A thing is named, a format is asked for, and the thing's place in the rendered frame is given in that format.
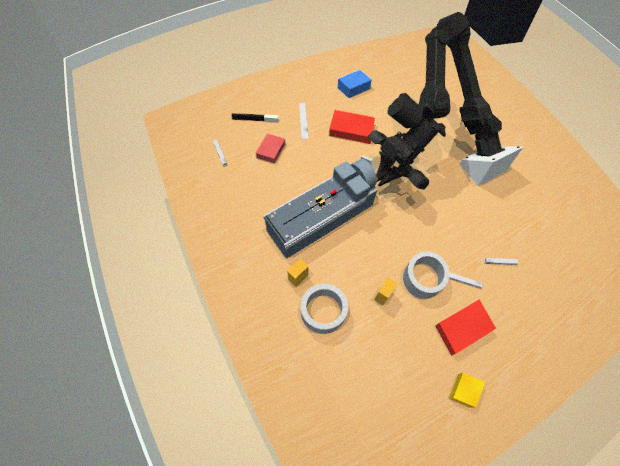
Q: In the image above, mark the red rectangular block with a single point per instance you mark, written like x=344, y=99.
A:
x=465, y=327
x=351, y=126
x=270, y=148

